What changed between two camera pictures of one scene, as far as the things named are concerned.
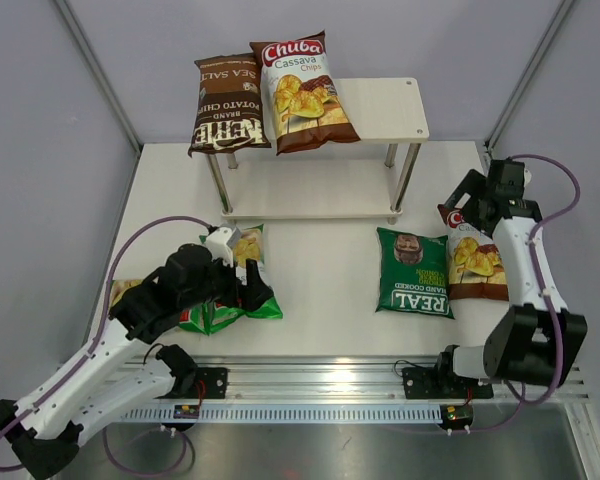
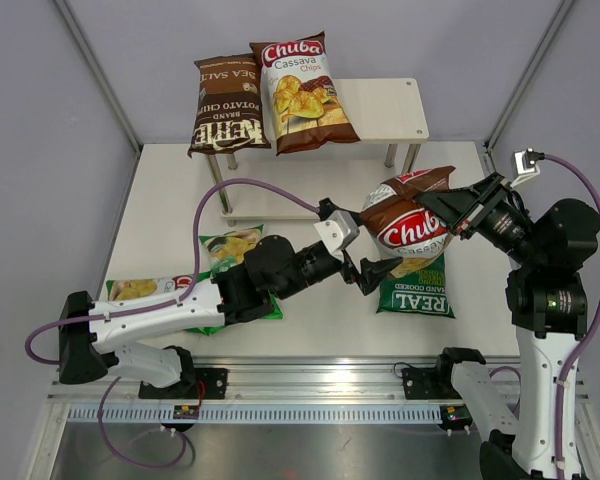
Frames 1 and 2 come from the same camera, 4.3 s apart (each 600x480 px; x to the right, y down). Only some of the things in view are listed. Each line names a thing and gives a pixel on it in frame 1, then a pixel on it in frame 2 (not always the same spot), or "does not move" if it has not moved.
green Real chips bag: (414, 274) does not move
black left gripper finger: (232, 302) -> (373, 270)
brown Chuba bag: (475, 267) -> (399, 224)
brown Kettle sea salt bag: (228, 113) does not move
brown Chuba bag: (304, 105) does not move
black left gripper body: (221, 282) -> (349, 271)
